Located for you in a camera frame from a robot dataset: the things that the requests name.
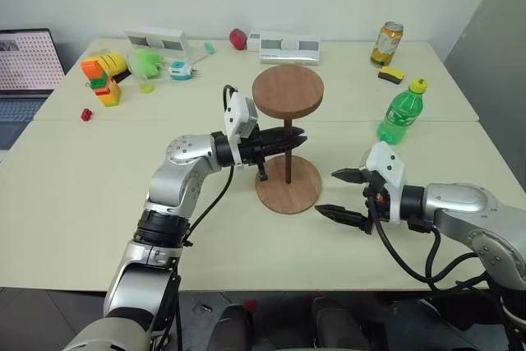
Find yellow black striped toy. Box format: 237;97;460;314
96;51;132;83

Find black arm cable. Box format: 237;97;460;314
367;194;501;297
180;85;240;247

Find round wooden base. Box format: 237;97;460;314
254;156;323;215

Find colourful building block tower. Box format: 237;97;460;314
80;57;123;108

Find large round wooden disc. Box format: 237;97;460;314
251;64;325;121

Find dark brown wooden pole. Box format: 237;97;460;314
283;118;294;184

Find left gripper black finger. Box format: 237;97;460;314
270;136;309;156
269;125;307;144

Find green bottle with yellow cap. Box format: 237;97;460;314
376;76;431;146

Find yellow black sponge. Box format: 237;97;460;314
377;65;406;86

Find white teal small device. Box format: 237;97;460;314
168;60;202;82

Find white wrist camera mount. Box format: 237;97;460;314
359;141;408;225
224;91;261;172

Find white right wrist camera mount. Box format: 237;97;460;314
359;141;408;225

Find clear plastic cup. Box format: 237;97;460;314
128;53;156;95

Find red round toy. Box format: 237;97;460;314
228;28;248;52

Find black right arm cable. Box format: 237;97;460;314
367;194;501;297

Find green plush toy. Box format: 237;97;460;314
133;47;166;80

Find grey laptop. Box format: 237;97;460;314
0;28;67;151

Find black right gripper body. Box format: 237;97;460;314
361;169;391;237

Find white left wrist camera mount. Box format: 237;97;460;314
224;91;261;172

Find white box with grey panels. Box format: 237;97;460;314
257;30;323;67
123;28;191;61

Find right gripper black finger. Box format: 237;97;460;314
314;204;369;233
330;167;371;186

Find yellow drink can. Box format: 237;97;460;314
370;20;404;69

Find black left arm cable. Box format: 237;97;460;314
180;85;240;247

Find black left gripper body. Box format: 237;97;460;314
240;128;274;182

